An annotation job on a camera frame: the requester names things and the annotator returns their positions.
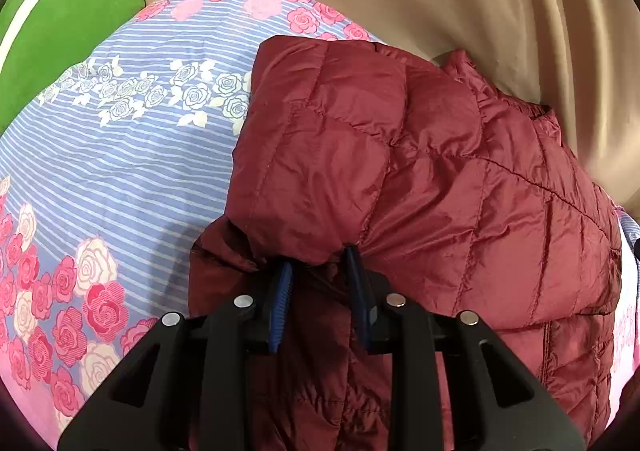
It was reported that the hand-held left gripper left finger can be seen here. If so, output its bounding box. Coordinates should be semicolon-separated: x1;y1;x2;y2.
57;258;299;451

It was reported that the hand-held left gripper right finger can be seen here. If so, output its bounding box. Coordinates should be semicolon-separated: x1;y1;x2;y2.
342;243;587;451

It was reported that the maroon quilted puffer jacket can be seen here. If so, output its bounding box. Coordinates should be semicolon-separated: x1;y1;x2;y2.
189;34;623;451

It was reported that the floral striped bed sheet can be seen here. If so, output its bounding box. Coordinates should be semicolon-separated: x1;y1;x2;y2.
0;0;640;437

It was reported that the green plush pillow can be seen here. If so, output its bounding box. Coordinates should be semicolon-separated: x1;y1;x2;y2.
0;0;147;134

